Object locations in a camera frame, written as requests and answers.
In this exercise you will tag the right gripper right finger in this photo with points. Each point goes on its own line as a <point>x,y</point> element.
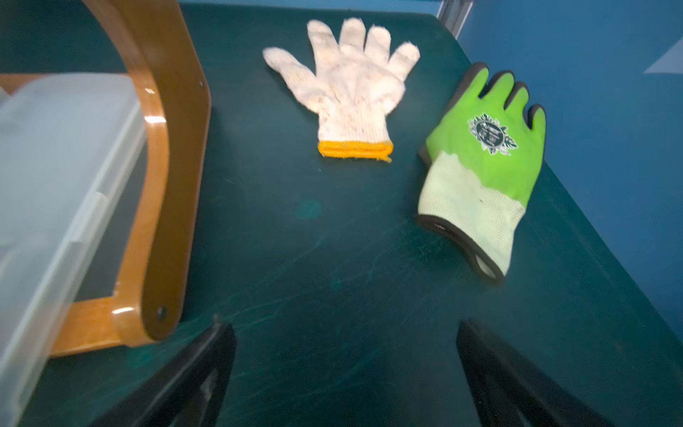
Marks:
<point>509,390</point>

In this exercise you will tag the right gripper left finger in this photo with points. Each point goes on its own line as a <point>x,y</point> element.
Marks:
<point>188,391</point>

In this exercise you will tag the clear pencil case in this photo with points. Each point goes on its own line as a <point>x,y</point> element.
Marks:
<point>69,143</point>

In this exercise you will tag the orange three-tier shelf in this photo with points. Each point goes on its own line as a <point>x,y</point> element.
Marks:
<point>147,301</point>

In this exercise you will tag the green white work glove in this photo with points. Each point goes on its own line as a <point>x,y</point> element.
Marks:
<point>483,158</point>

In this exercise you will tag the white knit glove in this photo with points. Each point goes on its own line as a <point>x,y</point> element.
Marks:
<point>358,80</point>

